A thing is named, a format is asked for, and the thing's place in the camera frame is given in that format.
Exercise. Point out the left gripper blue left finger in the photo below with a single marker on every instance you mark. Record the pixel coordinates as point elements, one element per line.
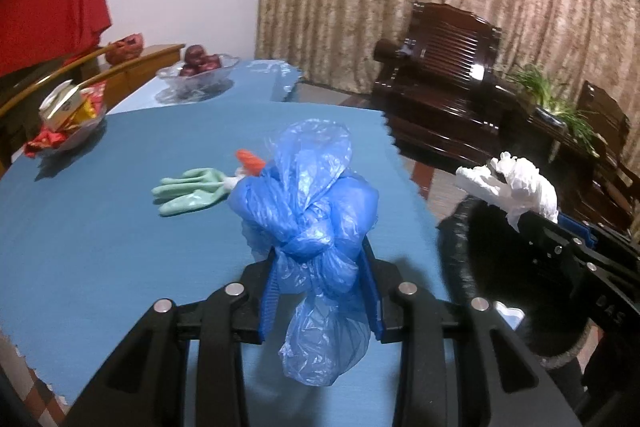
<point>270,298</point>

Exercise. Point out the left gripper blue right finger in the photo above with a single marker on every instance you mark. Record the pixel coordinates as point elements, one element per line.
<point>369,290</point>

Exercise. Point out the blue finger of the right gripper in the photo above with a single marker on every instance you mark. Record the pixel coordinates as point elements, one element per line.
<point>577,228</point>

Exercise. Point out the white plastic bag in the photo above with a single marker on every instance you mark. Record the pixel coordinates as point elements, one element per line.
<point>513,184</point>

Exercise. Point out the blue plastic bag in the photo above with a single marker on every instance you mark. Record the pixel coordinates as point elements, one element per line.
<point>313,212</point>

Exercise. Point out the small red foam net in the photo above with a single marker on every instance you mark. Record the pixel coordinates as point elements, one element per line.
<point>251,164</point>

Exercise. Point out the white blue medicine box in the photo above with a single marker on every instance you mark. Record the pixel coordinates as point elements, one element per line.
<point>512,316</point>

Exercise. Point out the black lined trash bin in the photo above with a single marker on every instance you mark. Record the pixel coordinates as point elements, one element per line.
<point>483,256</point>

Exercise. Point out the dark wooden side table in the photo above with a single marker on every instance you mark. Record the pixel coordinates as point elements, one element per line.
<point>566,163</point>

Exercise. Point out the green potted plant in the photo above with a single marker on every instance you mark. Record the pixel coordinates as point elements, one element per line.
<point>539,88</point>

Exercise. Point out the dark wooden armchair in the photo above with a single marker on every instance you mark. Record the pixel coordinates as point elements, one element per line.
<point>438,88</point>

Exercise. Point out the blue table cloth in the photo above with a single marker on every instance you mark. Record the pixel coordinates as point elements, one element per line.
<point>84,251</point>

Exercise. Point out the glass fruit bowl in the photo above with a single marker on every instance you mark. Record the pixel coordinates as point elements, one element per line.
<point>200,86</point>

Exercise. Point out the dark red apple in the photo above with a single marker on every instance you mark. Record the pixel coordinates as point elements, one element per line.
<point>196,60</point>

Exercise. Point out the red snack packets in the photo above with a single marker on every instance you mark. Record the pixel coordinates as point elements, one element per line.
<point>93,99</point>

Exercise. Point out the glass snack bowl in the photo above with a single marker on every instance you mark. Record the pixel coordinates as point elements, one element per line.
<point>48,143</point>

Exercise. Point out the white gold small box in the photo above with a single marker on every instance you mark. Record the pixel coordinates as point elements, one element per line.
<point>60,104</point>

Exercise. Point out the wooden sideboard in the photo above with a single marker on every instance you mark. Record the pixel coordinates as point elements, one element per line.
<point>19,104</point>

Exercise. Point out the red cloth cover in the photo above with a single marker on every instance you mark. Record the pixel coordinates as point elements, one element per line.
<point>37,31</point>

